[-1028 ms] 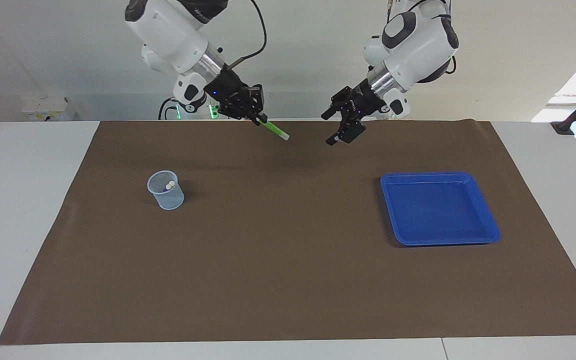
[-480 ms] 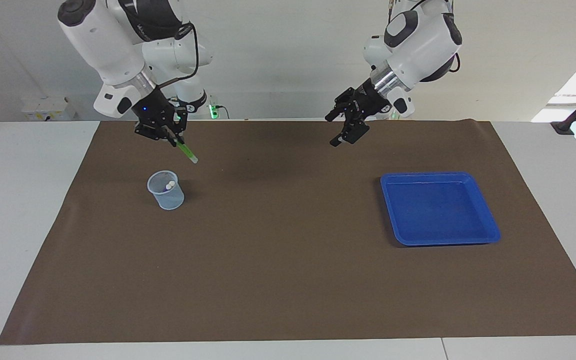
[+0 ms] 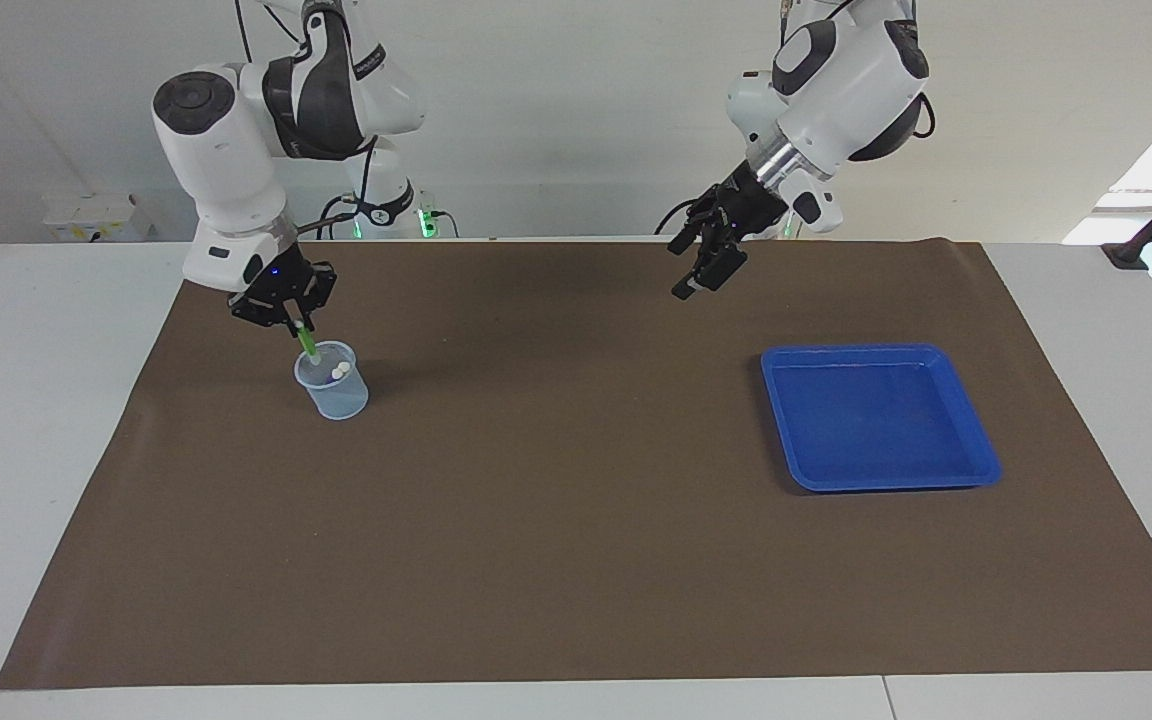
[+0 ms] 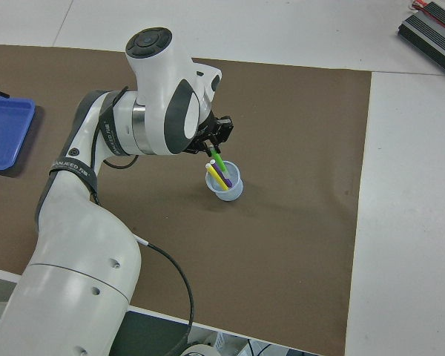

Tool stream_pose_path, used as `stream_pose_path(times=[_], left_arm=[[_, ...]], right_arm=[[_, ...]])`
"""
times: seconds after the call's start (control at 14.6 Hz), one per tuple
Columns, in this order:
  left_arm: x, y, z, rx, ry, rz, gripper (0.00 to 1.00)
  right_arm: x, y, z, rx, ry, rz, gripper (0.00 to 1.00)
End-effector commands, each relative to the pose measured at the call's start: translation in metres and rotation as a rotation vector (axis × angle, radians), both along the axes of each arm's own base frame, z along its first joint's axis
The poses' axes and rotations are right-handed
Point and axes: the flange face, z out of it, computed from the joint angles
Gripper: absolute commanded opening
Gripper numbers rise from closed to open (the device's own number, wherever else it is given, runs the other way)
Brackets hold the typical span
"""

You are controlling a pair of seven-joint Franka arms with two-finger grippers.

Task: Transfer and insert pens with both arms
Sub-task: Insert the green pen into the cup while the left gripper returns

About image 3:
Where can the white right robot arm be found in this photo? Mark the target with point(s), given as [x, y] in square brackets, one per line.
[221, 150]

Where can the brown table mat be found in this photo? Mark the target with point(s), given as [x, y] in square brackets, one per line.
[576, 560]

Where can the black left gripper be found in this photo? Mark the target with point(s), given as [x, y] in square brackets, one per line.
[748, 205]

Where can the white socket box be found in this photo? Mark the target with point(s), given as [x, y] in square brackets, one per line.
[96, 218]

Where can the clear plastic cup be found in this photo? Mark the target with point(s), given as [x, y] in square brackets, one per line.
[341, 398]

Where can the green lit base connector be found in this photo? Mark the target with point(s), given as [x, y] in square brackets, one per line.
[427, 222]

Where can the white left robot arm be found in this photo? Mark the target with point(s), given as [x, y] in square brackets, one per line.
[836, 90]

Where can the blue plastic tray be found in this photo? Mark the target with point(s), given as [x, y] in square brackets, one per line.
[876, 420]

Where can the green pen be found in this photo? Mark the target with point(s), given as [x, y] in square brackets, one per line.
[311, 348]

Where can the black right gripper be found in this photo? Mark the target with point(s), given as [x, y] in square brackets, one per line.
[281, 285]

